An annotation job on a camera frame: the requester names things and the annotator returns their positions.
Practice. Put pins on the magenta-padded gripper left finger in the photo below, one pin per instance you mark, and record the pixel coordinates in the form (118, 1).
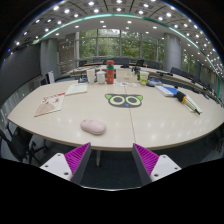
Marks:
(56, 165)

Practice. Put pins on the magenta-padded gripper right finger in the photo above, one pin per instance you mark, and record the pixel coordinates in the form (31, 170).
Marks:
(163, 166)

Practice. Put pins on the pink computer mouse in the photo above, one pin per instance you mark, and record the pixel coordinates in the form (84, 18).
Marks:
(93, 127)

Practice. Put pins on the cat face mouse pad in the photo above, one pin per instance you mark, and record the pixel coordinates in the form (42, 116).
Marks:
(124, 100)

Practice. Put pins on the black office chair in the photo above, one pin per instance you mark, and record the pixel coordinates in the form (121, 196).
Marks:
(16, 143)

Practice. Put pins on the red and white brochure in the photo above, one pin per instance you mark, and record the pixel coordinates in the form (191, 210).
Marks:
(50, 104)

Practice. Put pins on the black microphone with yellow band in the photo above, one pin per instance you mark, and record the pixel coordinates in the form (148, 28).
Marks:
(181, 97)

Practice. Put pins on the white paper booklet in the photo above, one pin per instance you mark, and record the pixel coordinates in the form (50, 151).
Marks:
(76, 89)

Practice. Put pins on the black conference phone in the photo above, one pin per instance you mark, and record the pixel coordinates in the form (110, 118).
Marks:
(154, 82)

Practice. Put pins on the green and white paper cup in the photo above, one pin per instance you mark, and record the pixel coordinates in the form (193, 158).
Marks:
(144, 78)

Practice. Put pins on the colourful sticker sheet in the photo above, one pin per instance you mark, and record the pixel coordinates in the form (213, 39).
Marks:
(126, 84)

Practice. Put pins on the white paper cup stack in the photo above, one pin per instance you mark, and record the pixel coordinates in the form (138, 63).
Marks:
(90, 76)

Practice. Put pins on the dark office chairs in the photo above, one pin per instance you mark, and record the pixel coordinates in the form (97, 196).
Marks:
(175, 70)

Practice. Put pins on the white lidded mug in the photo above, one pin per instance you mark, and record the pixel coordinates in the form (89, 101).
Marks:
(101, 78)

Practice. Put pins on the beige cardboard box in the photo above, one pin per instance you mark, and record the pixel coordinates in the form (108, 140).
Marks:
(126, 76)

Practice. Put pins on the red bottle with green band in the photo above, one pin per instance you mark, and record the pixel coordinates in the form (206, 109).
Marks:
(110, 74)

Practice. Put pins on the ceiling lights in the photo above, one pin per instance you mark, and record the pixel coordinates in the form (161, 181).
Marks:
(91, 3)

